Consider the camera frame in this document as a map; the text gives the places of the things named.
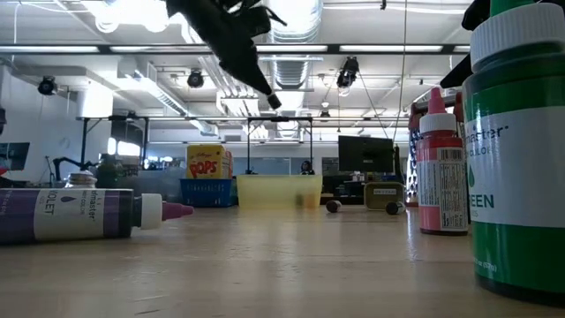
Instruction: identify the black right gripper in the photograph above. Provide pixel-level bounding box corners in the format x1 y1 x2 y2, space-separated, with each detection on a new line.
439 0 492 88

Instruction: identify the silver ventilation duct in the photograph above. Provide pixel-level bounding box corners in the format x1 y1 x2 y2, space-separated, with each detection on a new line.
264 0 326 89

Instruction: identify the violet food colour bottle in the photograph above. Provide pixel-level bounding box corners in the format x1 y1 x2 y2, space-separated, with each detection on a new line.
0 187 195 246

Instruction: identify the grey translucent plastic bin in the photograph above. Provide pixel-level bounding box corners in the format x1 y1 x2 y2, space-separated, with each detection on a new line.
117 169 186 205

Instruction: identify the black metal beam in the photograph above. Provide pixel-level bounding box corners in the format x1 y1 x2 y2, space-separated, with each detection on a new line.
0 42 472 56

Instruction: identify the black station frame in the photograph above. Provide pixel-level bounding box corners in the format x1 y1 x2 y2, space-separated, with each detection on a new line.
75 115 315 176

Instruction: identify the dark flat screen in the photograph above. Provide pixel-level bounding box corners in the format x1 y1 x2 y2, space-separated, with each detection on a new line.
0 140 32 172

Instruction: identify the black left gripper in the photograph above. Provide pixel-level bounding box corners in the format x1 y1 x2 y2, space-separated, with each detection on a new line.
176 0 273 95

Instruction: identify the yellow cereal box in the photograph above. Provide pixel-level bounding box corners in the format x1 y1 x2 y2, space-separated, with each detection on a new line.
185 144 230 180

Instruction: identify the green food colour bottle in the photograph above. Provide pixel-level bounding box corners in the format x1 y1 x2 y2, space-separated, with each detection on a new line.
461 0 565 307

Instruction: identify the blue plastic bin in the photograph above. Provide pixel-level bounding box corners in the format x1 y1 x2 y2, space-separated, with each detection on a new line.
178 177 236 208

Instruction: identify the black spotlight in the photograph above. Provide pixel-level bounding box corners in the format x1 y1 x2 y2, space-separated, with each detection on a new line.
186 69 206 89
37 75 58 96
335 56 361 89

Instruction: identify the small clear glass jar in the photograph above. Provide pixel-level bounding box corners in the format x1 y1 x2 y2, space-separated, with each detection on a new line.
64 170 99 190

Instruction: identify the yellow translucent plastic bin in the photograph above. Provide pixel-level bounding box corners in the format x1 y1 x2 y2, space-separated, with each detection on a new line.
235 173 324 210

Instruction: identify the black monitor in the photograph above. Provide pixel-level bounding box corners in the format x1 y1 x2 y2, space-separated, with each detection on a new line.
337 134 396 174

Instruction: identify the pink food colour bottle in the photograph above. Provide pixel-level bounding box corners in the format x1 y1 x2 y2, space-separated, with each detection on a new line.
416 87 470 237

